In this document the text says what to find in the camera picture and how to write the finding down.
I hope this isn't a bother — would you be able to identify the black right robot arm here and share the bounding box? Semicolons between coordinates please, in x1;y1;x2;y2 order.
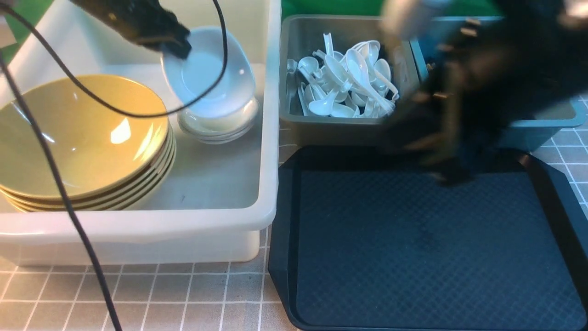
380;0;587;186

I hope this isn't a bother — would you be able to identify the white plastic dish tub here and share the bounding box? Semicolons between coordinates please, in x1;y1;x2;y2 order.
1;0;282;266

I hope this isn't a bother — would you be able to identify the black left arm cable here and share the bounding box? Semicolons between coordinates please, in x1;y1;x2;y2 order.
0;0;229;331

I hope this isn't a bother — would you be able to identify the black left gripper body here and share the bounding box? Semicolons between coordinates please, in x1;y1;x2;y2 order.
72;0;192;59

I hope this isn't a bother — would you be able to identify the black plastic serving tray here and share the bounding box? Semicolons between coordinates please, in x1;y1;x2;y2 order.
268;146;588;331

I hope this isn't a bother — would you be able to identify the brown plastic spoon bin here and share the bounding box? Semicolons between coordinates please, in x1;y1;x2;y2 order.
279;15;419;146

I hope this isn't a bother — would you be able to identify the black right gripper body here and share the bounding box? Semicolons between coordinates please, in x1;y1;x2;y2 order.
382;19;520;186

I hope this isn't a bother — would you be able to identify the white square sauce dish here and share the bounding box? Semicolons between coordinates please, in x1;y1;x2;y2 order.
161;26;256;119

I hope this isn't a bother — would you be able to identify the teal plastic chopstick bin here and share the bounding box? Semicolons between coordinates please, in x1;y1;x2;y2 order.
410;17;587;151

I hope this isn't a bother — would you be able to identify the pile of white spoons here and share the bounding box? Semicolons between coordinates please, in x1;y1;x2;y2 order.
286;34;400;119

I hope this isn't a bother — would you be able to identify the stack of white dishes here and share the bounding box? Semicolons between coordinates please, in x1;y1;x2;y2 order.
178;97;260;144

